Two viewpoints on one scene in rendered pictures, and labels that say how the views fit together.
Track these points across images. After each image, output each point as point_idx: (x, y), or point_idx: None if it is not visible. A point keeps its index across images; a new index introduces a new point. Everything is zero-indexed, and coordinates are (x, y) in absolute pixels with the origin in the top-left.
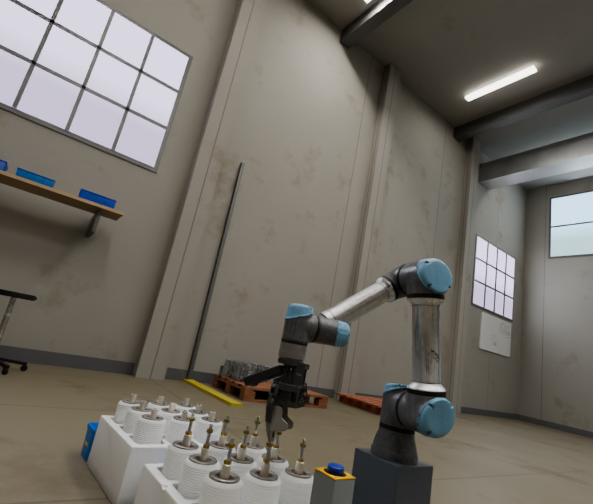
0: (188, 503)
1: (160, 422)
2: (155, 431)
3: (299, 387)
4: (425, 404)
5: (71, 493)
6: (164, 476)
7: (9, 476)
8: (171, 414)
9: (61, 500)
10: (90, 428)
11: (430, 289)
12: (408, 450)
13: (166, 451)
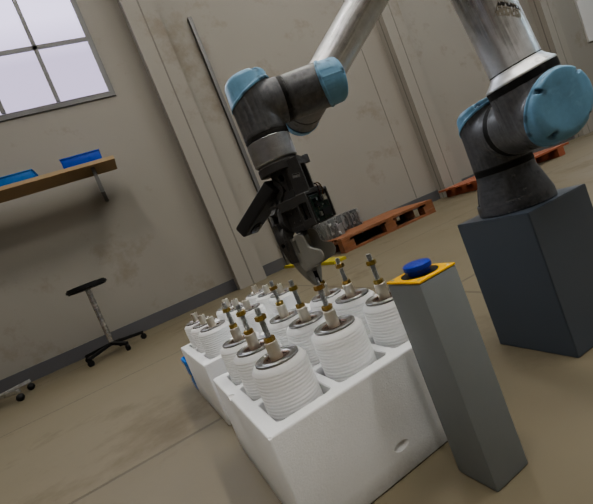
0: (256, 405)
1: (221, 327)
2: (221, 338)
3: (304, 192)
4: (528, 96)
5: (186, 430)
6: (234, 382)
7: (130, 441)
8: (237, 311)
9: (177, 442)
10: (183, 362)
11: None
12: (534, 183)
13: None
